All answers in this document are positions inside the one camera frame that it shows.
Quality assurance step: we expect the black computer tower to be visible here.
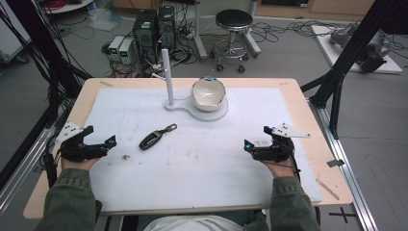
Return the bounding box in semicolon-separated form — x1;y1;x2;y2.
156;5;177;50
132;9;159;65

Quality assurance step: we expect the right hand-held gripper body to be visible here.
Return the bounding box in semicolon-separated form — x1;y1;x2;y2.
251;122;312;164

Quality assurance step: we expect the person's body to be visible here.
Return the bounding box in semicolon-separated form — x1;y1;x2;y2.
136;210;270;231

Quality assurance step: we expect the white eggshell-shaped bowl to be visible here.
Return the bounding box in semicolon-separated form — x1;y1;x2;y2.
191;75;227;113

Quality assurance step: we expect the white power supply box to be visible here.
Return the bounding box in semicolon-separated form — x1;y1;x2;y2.
117;38;135;65
108;35;125;62

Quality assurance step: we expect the bundle of floor cables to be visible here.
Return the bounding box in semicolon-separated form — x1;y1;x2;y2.
249;19;349;44

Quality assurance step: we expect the black machine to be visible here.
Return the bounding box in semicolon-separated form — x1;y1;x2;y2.
358;31;392;74

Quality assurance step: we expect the white stand with pole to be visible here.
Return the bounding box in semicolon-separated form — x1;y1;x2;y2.
151;47;230;123

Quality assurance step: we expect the person's right hand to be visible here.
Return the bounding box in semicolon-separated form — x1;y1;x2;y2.
262;158;297;180

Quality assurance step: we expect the clear plastic bag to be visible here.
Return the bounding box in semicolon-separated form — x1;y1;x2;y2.
87;7;124;32

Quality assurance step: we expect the black car key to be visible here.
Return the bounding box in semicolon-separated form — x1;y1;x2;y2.
138;123;178;151

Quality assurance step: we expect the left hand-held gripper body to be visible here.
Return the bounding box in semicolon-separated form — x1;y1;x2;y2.
55;120;110;164

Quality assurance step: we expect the white floor board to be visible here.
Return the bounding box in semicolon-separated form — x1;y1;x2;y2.
310;23;404;75

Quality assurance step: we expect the black round stool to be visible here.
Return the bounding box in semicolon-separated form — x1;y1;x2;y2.
209;8;263;74

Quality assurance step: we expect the wooden stick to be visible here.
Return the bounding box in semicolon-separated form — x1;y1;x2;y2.
315;177;341;201

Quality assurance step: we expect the white foam mat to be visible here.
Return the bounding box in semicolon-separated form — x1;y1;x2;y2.
83;87;323;213

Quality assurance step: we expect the black metal frame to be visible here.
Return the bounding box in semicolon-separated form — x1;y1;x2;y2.
0;0;93;130
300;0;408;141

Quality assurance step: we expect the person's left hand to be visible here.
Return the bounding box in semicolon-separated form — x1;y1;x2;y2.
60;157;101;172

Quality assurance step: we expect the thin gripper cable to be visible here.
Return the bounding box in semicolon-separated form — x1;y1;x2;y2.
265;143;302;182

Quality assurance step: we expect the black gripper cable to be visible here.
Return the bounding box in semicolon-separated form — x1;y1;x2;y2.
42;140;63;190

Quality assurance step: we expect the black tape piece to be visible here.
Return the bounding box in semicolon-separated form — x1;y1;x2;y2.
326;158;345;168

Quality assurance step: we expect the aluminium rail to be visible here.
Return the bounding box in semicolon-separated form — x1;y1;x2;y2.
307;96;380;231
0;127;55;210

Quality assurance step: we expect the grey machine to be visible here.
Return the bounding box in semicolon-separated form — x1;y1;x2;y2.
328;22;358;50

